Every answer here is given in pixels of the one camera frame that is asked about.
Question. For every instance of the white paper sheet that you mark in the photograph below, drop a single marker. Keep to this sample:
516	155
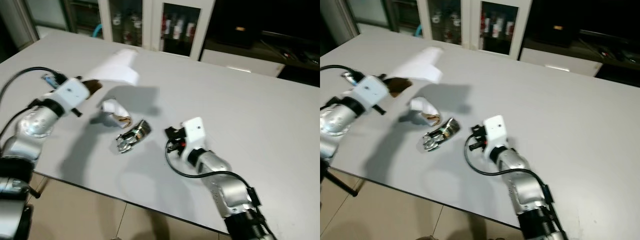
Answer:
423	67
118	69

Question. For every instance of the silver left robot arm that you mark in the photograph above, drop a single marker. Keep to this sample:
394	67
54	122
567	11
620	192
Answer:
31	126
331	122

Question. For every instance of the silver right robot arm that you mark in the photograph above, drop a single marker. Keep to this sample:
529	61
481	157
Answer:
227	192
527	190

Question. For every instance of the crumpled white paper wrapper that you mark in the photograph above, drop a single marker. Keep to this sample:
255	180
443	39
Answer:
421	107
111	107

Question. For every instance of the crumpled silver foil wrapper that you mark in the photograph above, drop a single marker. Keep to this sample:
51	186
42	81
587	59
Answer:
441	135
133	136

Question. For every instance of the white glass door cabinet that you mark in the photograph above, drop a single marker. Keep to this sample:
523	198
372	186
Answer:
150	25
470	22

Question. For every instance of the black table leg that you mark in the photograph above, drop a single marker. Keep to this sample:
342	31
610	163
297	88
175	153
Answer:
36	190
341	182

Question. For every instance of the black low cabinet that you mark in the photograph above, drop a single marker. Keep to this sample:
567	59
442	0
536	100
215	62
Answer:
265	30
585	30

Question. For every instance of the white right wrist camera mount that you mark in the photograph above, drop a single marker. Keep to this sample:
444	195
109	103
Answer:
495	129
194	131

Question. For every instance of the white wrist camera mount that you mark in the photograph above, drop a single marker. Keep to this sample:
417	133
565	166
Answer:
70	93
194	131
370	92
495	129

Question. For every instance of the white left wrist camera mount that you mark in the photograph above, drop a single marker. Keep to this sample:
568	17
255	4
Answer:
370	92
70	93

